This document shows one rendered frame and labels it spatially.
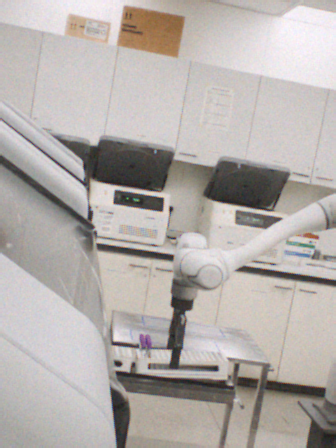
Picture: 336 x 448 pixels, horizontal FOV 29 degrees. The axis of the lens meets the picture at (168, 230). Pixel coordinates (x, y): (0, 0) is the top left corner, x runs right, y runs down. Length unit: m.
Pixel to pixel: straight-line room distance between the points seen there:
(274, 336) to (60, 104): 2.20
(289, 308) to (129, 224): 1.28
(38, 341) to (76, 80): 4.48
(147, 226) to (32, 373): 4.26
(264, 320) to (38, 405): 4.54
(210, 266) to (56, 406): 1.74
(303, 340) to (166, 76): 2.10
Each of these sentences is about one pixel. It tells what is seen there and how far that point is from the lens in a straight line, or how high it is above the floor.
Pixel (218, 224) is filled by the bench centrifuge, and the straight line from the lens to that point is 4.51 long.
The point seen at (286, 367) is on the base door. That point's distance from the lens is 4.86.
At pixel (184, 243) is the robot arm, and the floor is 1.25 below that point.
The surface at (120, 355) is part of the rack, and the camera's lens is 2.16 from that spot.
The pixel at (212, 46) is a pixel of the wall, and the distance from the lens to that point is 5.14.
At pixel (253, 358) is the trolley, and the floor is 0.82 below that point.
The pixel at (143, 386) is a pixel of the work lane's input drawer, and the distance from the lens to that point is 2.16.
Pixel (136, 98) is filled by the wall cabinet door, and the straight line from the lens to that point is 4.68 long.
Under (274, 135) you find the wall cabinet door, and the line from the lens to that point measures 4.86.
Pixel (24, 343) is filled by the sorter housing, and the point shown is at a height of 1.45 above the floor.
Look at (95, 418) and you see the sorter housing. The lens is 0.19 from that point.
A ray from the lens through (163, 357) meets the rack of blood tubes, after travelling 2.17.
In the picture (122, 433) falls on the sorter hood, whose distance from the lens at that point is 0.31.
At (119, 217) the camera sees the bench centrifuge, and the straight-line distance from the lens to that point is 4.41.
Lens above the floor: 1.51
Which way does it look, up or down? 6 degrees down
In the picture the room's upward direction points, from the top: 10 degrees clockwise
